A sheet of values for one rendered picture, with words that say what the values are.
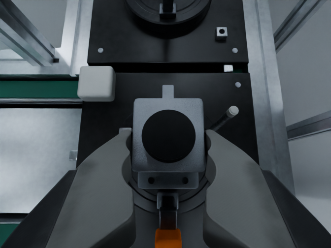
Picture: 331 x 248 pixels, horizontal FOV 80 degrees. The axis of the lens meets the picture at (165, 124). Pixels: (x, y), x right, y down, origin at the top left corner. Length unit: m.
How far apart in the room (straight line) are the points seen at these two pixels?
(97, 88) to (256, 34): 0.26
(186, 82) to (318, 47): 0.34
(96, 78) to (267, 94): 0.25
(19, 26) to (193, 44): 0.22
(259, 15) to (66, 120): 0.36
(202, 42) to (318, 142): 0.29
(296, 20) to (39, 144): 0.44
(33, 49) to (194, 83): 0.22
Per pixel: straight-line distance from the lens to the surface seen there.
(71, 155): 0.30
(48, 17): 0.56
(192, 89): 0.29
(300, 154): 0.45
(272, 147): 0.32
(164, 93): 0.17
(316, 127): 0.32
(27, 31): 0.33
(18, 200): 0.39
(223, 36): 0.33
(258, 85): 0.33
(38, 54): 0.34
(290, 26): 0.40
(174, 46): 0.32
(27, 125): 0.40
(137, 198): 0.25
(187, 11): 0.34
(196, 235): 0.28
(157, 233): 0.17
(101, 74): 0.29
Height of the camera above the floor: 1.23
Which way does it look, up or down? 77 degrees down
